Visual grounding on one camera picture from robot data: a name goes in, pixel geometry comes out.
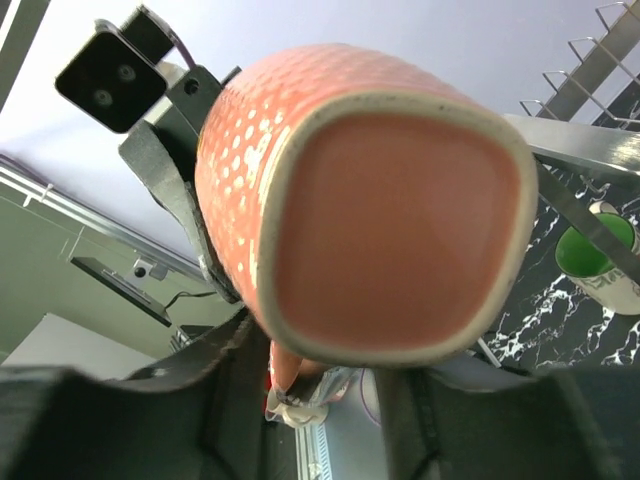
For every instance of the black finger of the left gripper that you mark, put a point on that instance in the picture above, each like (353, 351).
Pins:
(162, 155)

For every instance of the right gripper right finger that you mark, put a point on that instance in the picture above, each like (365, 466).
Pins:
(468, 420)

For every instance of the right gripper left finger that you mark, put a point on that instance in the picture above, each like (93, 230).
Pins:
(194, 415)

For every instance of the green interior white mug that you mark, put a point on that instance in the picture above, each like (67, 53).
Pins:
(592, 271)

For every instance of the pink handled white mug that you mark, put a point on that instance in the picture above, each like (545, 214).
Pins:
(367, 213)

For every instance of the white slotted cable duct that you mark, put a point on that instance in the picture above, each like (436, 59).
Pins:
(312, 451)

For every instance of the steel wire dish rack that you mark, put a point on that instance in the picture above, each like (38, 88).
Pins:
(611, 155)

